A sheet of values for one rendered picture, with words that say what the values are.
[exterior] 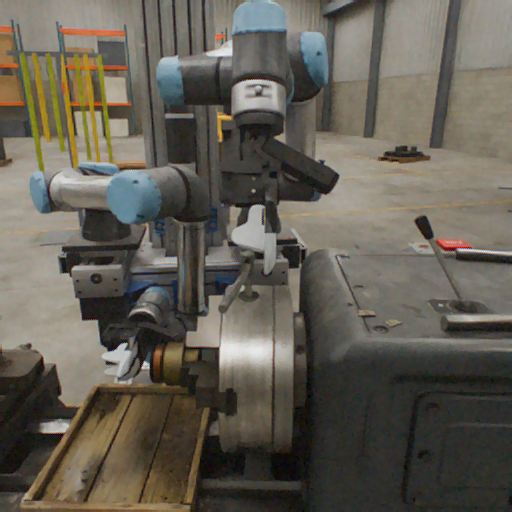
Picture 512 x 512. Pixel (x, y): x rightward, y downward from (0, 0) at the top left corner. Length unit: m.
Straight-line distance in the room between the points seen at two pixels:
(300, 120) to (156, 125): 0.55
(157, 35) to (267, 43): 0.95
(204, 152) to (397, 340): 1.07
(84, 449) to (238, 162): 0.71
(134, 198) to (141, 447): 0.53
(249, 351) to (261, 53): 0.44
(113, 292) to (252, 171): 0.85
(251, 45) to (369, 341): 0.43
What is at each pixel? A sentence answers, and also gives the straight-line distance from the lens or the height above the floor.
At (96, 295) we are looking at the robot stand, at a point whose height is 1.03.
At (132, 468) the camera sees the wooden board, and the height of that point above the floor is 0.88.
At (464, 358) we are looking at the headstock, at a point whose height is 1.24.
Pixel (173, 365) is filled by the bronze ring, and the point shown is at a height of 1.10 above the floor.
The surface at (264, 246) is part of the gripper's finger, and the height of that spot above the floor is 1.39.
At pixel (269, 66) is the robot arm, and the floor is 1.61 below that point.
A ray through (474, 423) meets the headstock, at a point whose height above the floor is 1.12.
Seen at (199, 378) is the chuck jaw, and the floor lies 1.12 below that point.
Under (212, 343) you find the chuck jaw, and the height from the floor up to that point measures 1.12.
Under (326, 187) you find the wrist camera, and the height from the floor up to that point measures 1.46.
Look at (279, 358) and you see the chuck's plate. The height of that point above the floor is 1.17.
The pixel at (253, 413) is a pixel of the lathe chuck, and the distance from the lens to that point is 0.76.
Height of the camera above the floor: 1.57
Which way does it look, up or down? 20 degrees down
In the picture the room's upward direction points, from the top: straight up
